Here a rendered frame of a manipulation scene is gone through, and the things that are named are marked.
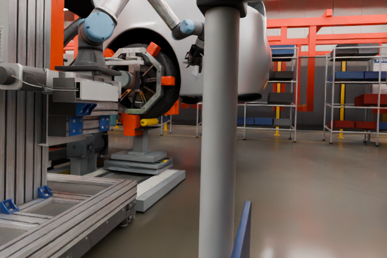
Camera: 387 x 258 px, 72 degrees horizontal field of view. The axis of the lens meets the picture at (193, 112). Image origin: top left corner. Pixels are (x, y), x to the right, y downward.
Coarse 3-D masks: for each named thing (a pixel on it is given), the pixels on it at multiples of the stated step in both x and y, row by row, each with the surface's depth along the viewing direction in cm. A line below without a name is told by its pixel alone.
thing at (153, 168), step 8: (112, 160) 233; (120, 160) 232; (160, 160) 242; (168, 160) 239; (104, 168) 229; (112, 168) 227; (120, 168) 225; (128, 168) 223; (136, 168) 221; (144, 168) 219; (152, 168) 217; (160, 168) 221
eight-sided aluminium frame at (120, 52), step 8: (120, 48) 221; (128, 48) 219; (136, 48) 217; (144, 48) 216; (112, 56) 224; (120, 56) 226; (152, 56) 214; (160, 64) 214; (160, 72) 212; (160, 80) 212; (160, 88) 212; (160, 96) 215; (152, 104) 216; (120, 112) 222; (128, 112) 220; (136, 112) 218; (144, 112) 218
